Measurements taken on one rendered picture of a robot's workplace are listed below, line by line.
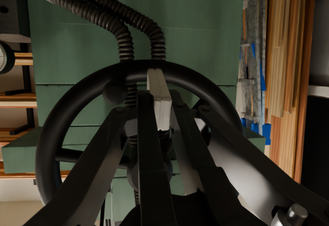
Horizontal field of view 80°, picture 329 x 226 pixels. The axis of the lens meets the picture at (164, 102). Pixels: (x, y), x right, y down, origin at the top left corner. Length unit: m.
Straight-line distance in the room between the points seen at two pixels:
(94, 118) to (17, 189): 3.58
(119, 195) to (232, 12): 0.44
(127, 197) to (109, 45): 0.30
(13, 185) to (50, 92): 3.56
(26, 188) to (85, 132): 3.48
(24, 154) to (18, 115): 3.03
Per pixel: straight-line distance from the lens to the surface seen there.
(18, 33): 0.45
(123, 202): 0.42
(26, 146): 0.52
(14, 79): 3.48
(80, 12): 0.34
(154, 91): 0.16
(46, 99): 0.47
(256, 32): 1.34
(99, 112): 0.45
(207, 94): 0.26
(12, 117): 3.59
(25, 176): 3.16
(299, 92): 1.94
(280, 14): 1.83
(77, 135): 0.47
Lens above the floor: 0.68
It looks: 9 degrees up
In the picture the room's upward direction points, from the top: 179 degrees counter-clockwise
